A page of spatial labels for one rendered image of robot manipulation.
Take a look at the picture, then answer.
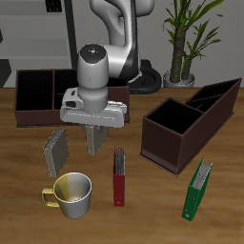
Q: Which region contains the dark grey angular object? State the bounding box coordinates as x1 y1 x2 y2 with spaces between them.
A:
0 58 12 89

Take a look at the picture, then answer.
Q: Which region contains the tan yellow book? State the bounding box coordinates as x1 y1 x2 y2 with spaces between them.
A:
42 128 71 178

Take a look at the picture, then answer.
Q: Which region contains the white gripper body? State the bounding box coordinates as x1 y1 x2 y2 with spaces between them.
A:
59 99 129 130

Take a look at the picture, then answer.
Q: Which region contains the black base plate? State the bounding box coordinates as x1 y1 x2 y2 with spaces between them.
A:
128 59 163 95

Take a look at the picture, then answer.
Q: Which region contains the black vertical bar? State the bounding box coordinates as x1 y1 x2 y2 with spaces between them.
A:
64 0 78 70

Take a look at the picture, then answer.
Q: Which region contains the small black block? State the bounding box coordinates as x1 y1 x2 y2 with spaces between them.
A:
45 0 63 13

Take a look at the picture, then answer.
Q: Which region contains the dark brown desk caddy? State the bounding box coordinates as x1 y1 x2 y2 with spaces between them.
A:
138 77 243 177
13 69 131 129

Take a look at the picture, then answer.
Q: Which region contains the green pot plant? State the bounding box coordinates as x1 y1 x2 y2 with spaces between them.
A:
161 0 226 90

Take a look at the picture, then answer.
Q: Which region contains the red book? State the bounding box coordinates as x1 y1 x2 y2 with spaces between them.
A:
112 145 127 209

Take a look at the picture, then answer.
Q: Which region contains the green book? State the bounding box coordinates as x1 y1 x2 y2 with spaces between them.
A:
181 157 214 223

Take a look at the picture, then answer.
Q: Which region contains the white and yellow mug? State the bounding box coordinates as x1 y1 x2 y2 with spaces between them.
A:
40 172 93 220

